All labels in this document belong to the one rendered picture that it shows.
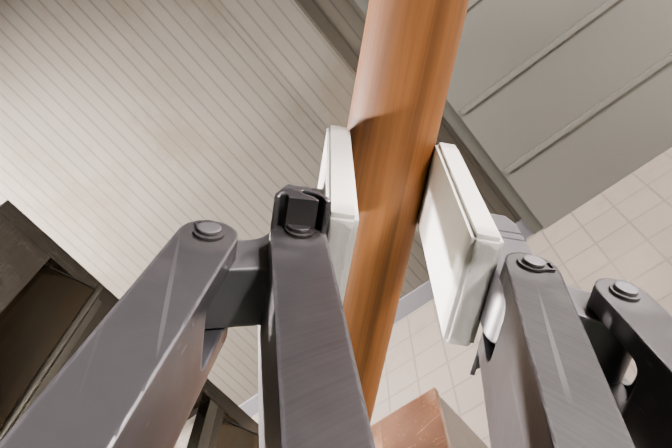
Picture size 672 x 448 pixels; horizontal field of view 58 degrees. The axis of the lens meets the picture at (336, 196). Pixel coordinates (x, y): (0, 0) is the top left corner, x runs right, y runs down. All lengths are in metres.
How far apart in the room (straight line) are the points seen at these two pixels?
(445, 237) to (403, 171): 0.04
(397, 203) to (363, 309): 0.04
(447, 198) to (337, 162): 0.03
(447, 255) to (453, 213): 0.01
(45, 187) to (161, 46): 1.15
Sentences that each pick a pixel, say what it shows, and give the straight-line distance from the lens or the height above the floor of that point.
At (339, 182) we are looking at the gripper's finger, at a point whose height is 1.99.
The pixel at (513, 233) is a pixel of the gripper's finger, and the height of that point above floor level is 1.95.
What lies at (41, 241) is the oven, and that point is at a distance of 2.09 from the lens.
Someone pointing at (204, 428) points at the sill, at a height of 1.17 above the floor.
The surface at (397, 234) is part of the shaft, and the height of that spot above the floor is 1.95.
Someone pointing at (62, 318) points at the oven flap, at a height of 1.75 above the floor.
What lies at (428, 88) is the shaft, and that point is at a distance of 0.19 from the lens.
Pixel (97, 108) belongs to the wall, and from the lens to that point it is 3.71.
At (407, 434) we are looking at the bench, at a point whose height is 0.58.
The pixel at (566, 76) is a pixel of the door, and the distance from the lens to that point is 3.56.
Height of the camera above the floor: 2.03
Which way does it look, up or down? 18 degrees down
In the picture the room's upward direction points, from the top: 41 degrees counter-clockwise
